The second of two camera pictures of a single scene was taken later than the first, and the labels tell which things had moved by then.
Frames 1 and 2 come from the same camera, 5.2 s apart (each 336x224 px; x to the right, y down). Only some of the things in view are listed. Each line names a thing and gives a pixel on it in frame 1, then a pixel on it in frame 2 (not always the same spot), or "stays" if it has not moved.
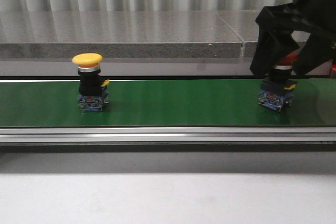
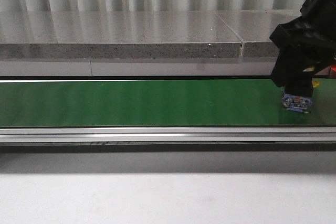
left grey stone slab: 157,34 stays
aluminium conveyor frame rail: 71,135 stays
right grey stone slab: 243,22 stays
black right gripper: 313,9 → 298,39
